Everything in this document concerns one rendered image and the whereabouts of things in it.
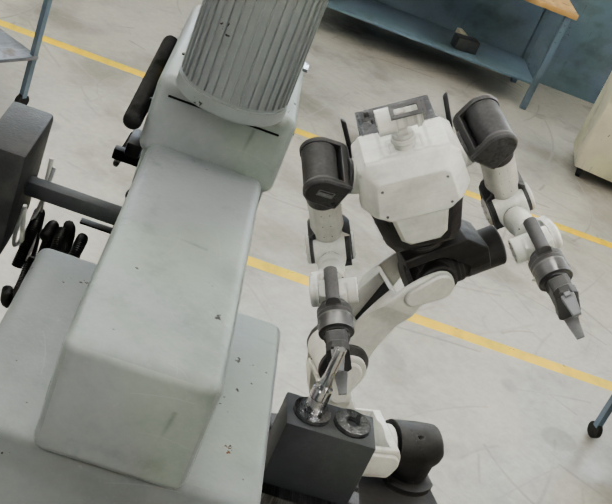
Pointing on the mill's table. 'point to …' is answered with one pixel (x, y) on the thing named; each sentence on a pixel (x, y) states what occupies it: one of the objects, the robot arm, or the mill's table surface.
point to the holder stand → (318, 450)
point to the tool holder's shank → (332, 368)
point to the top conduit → (148, 85)
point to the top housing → (215, 126)
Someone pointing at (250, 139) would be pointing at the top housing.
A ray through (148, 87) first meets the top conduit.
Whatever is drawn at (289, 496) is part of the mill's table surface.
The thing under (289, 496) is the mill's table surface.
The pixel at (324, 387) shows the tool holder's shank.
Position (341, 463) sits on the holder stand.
